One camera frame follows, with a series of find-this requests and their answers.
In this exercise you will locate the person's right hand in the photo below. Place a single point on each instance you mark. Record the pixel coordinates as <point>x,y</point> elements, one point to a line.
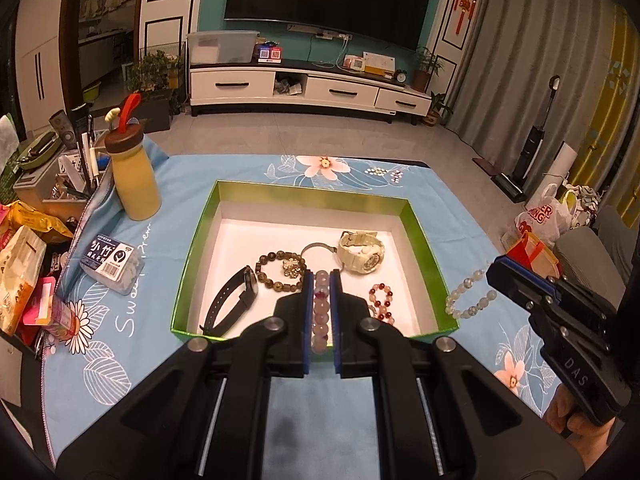
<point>557,415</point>

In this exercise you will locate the white pink desk device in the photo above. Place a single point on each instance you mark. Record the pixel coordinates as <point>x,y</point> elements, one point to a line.
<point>353,63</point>

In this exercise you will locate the white plastic bag red print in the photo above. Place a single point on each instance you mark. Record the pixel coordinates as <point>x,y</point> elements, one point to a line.
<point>547,215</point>

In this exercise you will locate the pile of snack packets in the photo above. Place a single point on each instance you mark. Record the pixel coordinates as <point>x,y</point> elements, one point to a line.
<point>22,270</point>

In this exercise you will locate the leafy plants in black planter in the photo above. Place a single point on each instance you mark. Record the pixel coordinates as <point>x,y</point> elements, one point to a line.
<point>152,80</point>

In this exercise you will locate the black wrist watch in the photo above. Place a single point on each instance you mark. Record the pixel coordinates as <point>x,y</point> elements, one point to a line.
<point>232,295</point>

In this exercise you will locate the clear plastic storage bin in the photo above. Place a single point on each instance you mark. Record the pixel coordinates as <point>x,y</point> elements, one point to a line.
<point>222,47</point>

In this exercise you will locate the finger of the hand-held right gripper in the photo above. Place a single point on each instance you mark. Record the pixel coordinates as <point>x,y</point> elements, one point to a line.
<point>517,287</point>
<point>530,272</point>

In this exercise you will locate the white and yellow flat box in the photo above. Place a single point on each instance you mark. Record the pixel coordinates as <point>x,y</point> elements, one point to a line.
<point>378,63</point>

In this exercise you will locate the white wall power strip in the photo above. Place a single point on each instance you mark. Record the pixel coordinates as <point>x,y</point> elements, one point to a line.
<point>332,36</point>

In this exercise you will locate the small potted floor plant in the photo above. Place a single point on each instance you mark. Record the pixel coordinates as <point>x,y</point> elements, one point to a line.
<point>437,110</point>

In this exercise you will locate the grey sofa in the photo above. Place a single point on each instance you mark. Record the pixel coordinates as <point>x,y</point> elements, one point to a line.
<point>590,255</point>

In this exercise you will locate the green cardboard box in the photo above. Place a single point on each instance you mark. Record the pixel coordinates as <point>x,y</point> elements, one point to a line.
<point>195,270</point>

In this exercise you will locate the red and blue sign stand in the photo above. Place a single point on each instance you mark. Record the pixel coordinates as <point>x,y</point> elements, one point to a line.
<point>270,53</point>

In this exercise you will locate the desk organizer with pens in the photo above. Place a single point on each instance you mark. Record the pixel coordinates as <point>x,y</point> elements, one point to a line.
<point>60,185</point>

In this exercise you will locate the grey curtain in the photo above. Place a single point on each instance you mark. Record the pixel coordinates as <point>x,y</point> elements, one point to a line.
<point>525,35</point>

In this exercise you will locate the black alarm clock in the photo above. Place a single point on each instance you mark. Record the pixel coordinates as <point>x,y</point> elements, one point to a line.
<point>400,76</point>

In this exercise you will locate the white digital watch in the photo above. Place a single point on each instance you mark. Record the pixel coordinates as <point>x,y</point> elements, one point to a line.
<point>362,255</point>

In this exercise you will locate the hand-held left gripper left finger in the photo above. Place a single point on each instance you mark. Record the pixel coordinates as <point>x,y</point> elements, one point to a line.
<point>306,340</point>

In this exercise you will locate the yellow bottle with brown lid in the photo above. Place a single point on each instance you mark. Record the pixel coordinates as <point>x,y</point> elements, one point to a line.
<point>135,175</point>

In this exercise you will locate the upright vacuum cleaner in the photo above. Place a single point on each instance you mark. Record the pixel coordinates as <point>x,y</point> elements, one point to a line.
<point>530,145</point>

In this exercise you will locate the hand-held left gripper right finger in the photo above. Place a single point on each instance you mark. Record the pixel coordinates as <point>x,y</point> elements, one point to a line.
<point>336,340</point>

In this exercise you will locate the white paper roll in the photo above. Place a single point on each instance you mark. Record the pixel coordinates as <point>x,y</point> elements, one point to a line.
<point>560,170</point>

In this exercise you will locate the silver bangle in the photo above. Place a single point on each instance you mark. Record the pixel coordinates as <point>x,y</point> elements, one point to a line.
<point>325,246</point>

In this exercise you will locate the blue floral tablecloth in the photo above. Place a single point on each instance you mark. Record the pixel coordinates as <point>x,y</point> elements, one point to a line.
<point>130,350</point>

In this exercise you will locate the yellow patterned curtain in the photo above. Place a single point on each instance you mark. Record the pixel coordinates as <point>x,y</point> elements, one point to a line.
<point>620,110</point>

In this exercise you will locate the potted plant in brown pot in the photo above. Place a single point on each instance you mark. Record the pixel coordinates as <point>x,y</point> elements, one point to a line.
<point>425,72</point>

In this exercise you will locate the green pencil case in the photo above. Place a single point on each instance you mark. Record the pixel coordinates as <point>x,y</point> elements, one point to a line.
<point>37,149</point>

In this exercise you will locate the red and yellow paper bag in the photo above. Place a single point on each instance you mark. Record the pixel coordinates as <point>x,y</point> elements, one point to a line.
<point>532,250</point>

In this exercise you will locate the white television cabinet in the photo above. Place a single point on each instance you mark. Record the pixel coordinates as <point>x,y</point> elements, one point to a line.
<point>230,85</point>

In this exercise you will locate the clear toothpick box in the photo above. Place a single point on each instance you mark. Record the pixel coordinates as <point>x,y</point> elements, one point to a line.
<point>110,265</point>

